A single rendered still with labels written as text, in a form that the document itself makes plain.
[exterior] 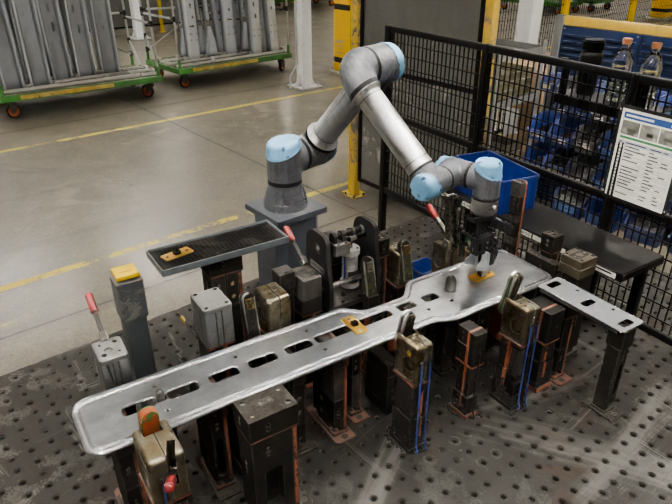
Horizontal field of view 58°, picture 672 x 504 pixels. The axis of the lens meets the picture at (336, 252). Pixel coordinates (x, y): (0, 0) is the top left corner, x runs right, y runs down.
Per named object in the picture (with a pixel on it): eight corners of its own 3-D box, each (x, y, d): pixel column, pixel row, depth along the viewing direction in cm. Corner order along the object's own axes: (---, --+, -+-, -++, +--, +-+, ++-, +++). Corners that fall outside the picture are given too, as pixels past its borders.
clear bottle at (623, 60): (617, 104, 200) (631, 40, 190) (600, 100, 204) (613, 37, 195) (629, 101, 203) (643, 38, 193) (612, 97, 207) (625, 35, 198)
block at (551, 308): (534, 396, 183) (550, 318, 170) (507, 376, 191) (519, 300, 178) (556, 385, 187) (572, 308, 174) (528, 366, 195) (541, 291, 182)
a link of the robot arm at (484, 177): (481, 153, 172) (509, 159, 167) (478, 189, 177) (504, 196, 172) (467, 160, 166) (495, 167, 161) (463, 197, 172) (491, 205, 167)
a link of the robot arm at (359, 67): (336, 42, 164) (442, 190, 158) (362, 37, 171) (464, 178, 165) (315, 71, 172) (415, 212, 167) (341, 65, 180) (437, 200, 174)
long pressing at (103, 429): (91, 471, 121) (90, 465, 120) (67, 405, 138) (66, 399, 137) (557, 279, 187) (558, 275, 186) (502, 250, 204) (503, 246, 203)
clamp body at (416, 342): (407, 462, 160) (415, 356, 144) (380, 433, 169) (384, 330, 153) (434, 447, 165) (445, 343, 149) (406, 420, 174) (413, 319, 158)
